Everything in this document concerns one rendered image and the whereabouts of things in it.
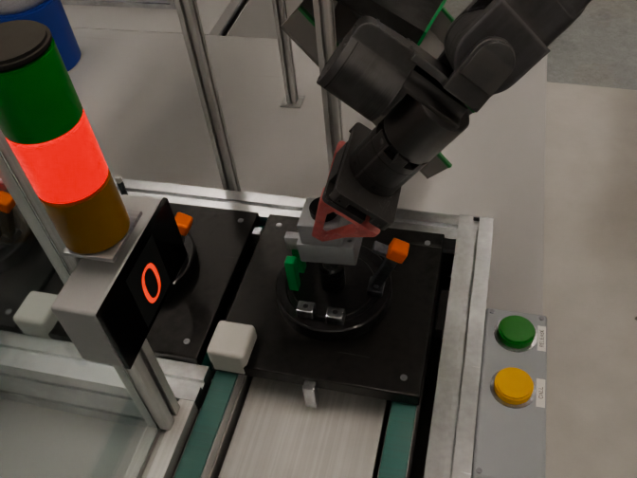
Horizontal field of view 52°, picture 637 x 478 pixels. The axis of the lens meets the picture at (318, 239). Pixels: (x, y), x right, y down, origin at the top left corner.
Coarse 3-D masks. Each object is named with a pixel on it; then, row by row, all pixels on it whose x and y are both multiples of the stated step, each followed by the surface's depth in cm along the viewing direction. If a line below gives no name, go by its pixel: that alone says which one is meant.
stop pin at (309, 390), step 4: (304, 380) 71; (308, 380) 71; (304, 384) 71; (308, 384) 71; (312, 384) 71; (316, 384) 71; (304, 388) 71; (308, 388) 71; (312, 388) 71; (316, 388) 71; (304, 392) 71; (308, 392) 71; (312, 392) 71; (316, 392) 72; (304, 396) 72; (308, 396) 72; (312, 396) 72; (316, 396) 72; (304, 400) 73; (308, 400) 72; (312, 400) 72; (316, 400) 72; (308, 404) 73; (312, 404) 73; (316, 404) 73
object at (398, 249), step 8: (392, 240) 70; (400, 240) 70; (376, 248) 70; (384, 248) 71; (392, 248) 69; (400, 248) 69; (408, 248) 70; (384, 256) 71; (392, 256) 70; (400, 256) 69; (384, 264) 72; (392, 264) 71; (376, 272) 74; (384, 272) 73; (376, 280) 74; (384, 280) 74
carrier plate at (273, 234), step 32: (288, 224) 88; (256, 256) 84; (416, 256) 82; (256, 288) 80; (416, 288) 78; (256, 320) 77; (384, 320) 76; (416, 320) 75; (256, 352) 74; (288, 352) 74; (320, 352) 73; (352, 352) 73; (384, 352) 73; (416, 352) 72; (320, 384) 72; (352, 384) 70; (384, 384) 70; (416, 384) 69
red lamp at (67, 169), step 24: (24, 144) 39; (48, 144) 39; (72, 144) 40; (96, 144) 42; (24, 168) 41; (48, 168) 40; (72, 168) 41; (96, 168) 43; (48, 192) 42; (72, 192) 42
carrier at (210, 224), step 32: (192, 224) 89; (224, 224) 89; (256, 224) 89; (192, 256) 82; (224, 256) 84; (192, 288) 81; (224, 288) 81; (160, 320) 78; (192, 320) 78; (160, 352) 75; (192, 352) 75
